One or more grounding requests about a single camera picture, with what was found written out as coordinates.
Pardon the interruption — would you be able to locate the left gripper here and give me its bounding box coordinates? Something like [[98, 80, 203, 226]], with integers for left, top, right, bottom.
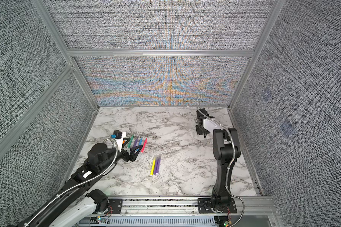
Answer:
[[96, 135, 140, 174]]

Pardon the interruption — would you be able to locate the green highlighter pen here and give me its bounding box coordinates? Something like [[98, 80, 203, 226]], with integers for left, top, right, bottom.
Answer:
[[127, 134, 134, 149]]

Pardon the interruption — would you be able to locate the pink highlighter pen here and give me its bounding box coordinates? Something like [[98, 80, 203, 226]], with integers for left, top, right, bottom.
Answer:
[[141, 138, 147, 153]]

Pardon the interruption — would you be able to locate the yellow highlighter pen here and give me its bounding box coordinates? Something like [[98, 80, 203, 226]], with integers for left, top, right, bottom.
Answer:
[[150, 157, 156, 176]]

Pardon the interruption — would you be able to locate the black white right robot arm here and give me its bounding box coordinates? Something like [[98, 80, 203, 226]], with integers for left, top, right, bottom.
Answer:
[[196, 108, 241, 213]]

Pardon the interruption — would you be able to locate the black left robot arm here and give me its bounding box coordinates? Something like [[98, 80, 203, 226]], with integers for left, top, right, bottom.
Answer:
[[17, 138, 143, 227]]

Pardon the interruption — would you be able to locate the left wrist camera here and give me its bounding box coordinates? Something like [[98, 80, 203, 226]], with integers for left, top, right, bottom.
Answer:
[[111, 130, 127, 152]]

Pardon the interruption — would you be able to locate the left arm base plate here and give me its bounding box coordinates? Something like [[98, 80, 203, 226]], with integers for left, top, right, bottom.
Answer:
[[103, 199, 123, 215]]

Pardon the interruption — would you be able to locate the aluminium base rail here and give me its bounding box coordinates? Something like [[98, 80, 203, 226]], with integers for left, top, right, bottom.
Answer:
[[108, 196, 280, 217]]

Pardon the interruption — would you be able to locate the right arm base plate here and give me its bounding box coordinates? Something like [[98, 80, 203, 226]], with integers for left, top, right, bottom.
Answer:
[[197, 197, 237, 214]]

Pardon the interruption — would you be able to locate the white vented cable duct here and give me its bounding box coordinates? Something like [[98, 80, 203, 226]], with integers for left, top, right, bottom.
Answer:
[[77, 216, 216, 227]]

